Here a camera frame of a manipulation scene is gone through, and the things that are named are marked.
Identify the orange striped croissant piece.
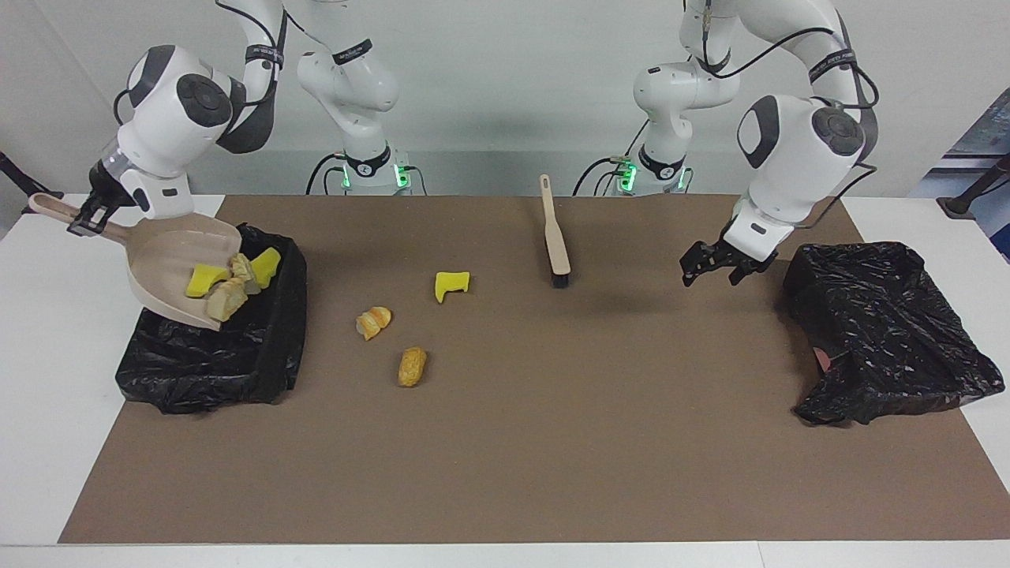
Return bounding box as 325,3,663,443
356,306,393,342

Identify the pale striped bread piece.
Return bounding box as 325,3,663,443
206,277,248,323

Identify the black stand leg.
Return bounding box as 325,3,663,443
937,154,1010,218
0,151,64,214

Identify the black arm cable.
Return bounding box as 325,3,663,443
114,0,290,127
698,0,879,168

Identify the beige brush with black bristles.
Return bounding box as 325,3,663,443
540,174,571,288

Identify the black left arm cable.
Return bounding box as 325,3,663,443
698,0,879,168

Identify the black trash bag bin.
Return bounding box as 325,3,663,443
783,241,1006,428
115,222,309,415

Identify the brown oval bread roll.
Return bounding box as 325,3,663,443
398,347,428,388

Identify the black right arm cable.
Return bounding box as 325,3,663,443
114,0,290,127

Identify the brown table mat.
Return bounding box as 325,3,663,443
59,195,1010,544

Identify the blue grey background panel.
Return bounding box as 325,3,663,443
907,87,1010,261

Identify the pale flaky bread piece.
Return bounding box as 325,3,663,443
228,252,262,295

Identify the beige plastic dustpan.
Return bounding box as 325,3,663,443
28,193,243,331

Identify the yellow sponge piece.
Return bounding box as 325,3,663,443
435,271,471,304
250,246,282,290
185,263,230,299

